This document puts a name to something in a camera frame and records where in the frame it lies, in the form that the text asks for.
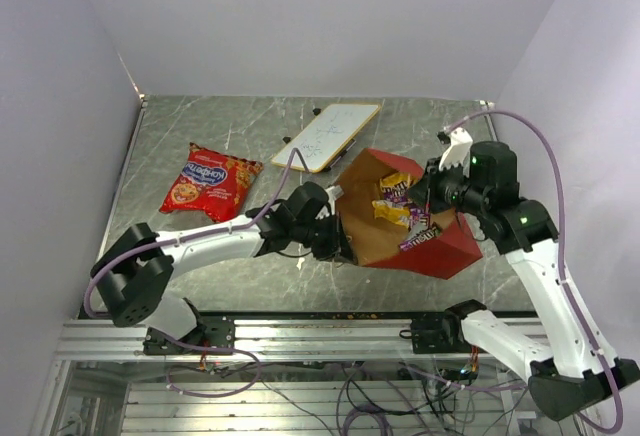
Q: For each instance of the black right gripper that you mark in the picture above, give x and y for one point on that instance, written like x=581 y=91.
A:
x=431 y=180

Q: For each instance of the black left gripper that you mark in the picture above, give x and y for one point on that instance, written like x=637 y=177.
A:
x=336 y=244

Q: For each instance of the red brown paper bag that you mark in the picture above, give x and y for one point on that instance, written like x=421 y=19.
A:
x=374 y=242

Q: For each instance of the red cookie snack bag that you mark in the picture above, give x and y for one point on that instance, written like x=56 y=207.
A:
x=211 y=182

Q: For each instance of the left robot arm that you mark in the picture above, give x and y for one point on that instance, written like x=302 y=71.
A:
x=133 y=275

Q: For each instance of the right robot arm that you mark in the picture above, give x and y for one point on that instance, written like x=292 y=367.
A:
x=576 y=368

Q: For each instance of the purple candy packet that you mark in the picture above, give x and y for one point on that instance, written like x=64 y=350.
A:
x=419 y=219

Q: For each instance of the yellow m&m's candy packet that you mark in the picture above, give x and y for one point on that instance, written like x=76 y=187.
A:
x=394 y=187

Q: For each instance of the purple m&m's packet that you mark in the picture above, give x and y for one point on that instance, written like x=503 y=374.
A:
x=419 y=234

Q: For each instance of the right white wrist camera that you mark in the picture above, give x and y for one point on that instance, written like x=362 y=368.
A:
x=458 y=142

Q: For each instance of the small whiteboard with yellow frame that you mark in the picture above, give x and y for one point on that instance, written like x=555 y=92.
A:
x=326 y=136

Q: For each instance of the aluminium mounting rail frame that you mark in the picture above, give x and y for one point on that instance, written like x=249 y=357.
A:
x=290 y=374

